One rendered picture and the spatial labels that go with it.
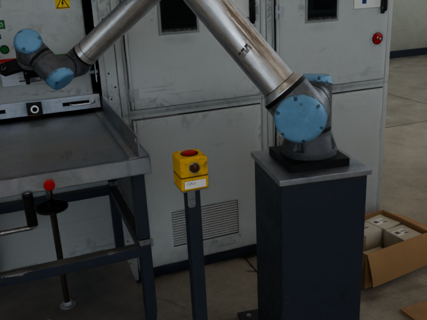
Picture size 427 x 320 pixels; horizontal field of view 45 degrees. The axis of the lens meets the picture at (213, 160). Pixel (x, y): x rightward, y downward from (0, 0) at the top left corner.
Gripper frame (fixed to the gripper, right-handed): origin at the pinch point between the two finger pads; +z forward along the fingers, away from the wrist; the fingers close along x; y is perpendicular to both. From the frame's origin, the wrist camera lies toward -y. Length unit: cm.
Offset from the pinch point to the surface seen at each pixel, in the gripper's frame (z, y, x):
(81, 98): 8.7, 20.4, -7.0
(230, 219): 38, 85, -68
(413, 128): 177, 325, -14
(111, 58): -1.9, 34.5, 5.0
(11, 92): 7.1, -6.7, -1.7
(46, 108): 10.1, 5.7, -9.4
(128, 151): -43, 27, -44
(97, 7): -11.9, 31.2, 23.0
